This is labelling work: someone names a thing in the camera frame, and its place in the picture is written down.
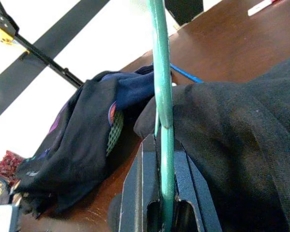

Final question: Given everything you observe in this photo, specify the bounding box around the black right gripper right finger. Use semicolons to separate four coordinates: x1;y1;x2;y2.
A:
172;141;223;232

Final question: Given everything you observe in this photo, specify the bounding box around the red and white pen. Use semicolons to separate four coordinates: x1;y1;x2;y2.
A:
247;0;285;17

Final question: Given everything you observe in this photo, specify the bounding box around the dark wooden table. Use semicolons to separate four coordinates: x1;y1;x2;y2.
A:
19;0;290;232

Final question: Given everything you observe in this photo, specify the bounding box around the blue plastic hanger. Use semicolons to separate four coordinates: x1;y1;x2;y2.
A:
169;63;205;84

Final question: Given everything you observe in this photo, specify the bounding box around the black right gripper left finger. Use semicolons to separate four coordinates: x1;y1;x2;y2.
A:
117;134;163;232

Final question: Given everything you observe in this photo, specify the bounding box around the red patterned cloth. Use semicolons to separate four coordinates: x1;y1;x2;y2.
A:
0;149;25;182

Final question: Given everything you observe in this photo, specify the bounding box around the dark navy printed garment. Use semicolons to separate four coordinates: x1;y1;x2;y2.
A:
14;65;160;218

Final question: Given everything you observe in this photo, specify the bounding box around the teal plastic hanger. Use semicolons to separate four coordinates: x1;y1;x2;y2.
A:
146;0;179;232

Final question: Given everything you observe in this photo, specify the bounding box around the black folding chair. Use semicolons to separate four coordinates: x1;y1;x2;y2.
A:
0;0;112;126

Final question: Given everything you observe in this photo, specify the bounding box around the black T-shirt white print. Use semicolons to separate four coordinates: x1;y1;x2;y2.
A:
134;57;290;232

